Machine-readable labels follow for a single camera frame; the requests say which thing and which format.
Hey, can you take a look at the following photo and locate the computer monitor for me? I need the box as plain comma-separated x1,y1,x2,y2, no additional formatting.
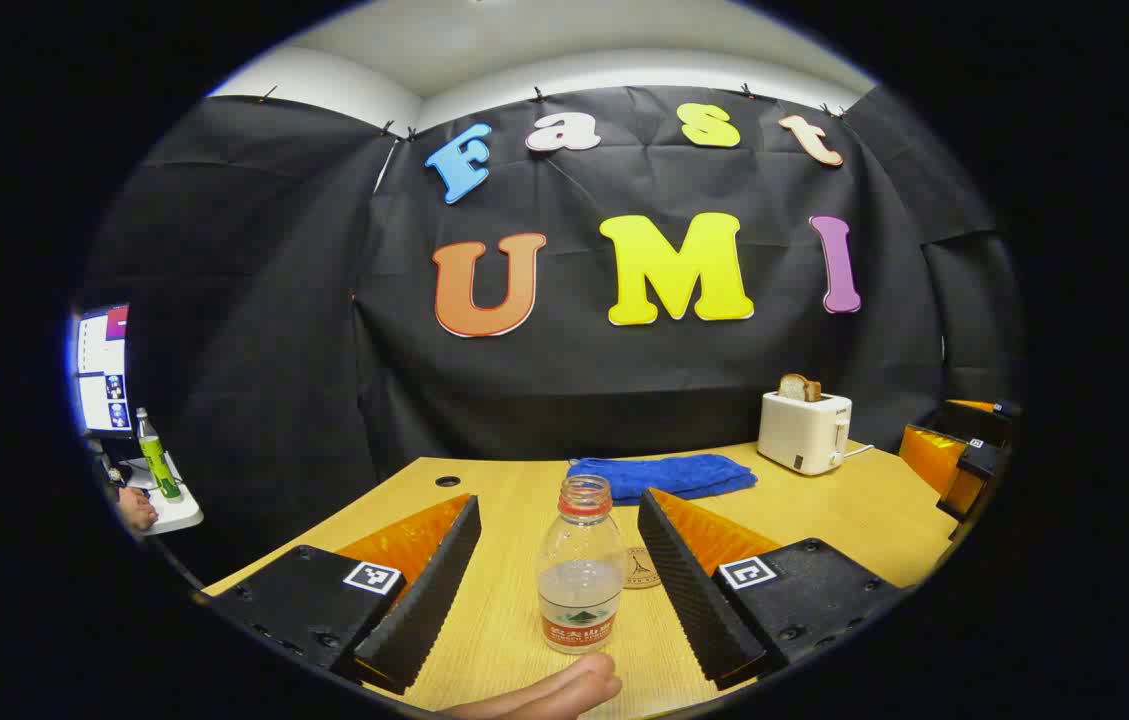
74,303,133,438

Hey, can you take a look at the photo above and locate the white toaster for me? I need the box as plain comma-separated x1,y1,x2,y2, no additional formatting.
757,390,853,476

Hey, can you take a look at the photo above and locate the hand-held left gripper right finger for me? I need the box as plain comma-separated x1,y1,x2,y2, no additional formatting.
637,487,910,691

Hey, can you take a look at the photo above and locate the clear plastic water bottle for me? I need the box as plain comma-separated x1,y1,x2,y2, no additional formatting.
537,475,627,655

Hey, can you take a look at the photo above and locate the blue towel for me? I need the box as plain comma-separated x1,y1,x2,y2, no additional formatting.
566,453,758,506

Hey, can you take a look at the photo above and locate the green drink bottle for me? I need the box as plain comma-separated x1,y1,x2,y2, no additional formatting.
135,407,183,501

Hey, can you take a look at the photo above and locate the black backdrop cloth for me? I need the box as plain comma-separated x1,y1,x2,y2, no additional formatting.
84,85,1025,586

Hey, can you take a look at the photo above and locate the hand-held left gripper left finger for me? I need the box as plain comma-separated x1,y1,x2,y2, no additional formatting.
209,493,483,696

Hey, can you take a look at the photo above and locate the round wooden coaster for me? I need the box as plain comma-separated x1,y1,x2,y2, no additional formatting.
621,546,663,590

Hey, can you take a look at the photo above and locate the white side table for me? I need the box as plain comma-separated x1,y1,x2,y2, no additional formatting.
119,450,205,536

